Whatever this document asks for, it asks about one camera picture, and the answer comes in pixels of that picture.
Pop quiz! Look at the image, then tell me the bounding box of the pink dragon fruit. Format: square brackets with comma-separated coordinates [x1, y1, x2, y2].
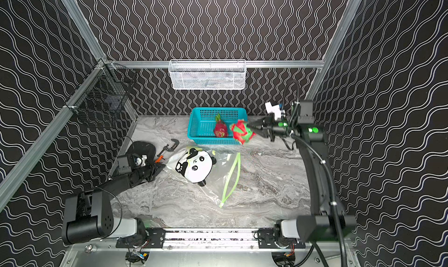
[231, 120, 256, 145]
[213, 114, 228, 137]

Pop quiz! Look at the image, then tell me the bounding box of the clear zip-top bag green seal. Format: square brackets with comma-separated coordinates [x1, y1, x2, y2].
[164, 144, 242, 208]

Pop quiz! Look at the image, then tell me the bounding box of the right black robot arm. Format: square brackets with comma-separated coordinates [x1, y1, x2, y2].
[248, 100, 357, 244]

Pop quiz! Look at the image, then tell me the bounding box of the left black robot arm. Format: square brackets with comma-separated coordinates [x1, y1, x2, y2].
[62, 154, 165, 245]

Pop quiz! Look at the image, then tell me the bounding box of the black round pad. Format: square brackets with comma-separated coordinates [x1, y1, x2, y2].
[126, 141, 156, 162]

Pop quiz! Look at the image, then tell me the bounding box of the black C-clamp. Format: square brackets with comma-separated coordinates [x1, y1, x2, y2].
[157, 139, 180, 158]

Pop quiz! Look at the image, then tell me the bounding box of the teal plastic basket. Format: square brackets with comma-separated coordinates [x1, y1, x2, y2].
[187, 107, 248, 145]

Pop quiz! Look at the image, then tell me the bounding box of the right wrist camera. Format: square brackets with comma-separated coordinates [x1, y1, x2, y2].
[265, 102, 284, 121]

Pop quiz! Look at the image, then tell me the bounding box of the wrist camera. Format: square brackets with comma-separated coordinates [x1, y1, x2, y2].
[117, 153, 147, 175]
[265, 102, 284, 121]

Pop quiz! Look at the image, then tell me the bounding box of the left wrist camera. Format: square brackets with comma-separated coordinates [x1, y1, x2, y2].
[117, 153, 147, 175]

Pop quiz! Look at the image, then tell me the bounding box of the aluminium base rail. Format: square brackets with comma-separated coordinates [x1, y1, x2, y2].
[69, 227, 354, 251]

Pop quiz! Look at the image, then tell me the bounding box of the black wire mesh basket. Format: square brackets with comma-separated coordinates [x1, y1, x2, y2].
[70, 63, 137, 129]

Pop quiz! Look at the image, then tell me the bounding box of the white wire mesh basket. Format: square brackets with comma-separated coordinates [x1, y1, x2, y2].
[168, 59, 247, 90]

